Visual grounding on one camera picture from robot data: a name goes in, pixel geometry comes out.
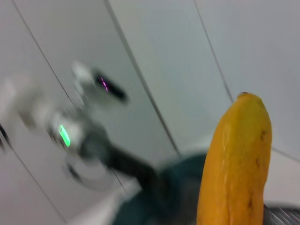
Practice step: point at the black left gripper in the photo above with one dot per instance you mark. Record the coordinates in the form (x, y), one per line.
(131, 168)

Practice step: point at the dark teal insulated lunch bag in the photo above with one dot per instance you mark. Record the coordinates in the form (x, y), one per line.
(164, 199)

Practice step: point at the yellow banana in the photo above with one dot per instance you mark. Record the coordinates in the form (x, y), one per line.
(236, 164)

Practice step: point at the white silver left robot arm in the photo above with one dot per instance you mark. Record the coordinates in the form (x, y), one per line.
(65, 136)

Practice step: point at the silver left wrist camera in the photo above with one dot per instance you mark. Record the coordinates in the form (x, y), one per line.
(110, 87)

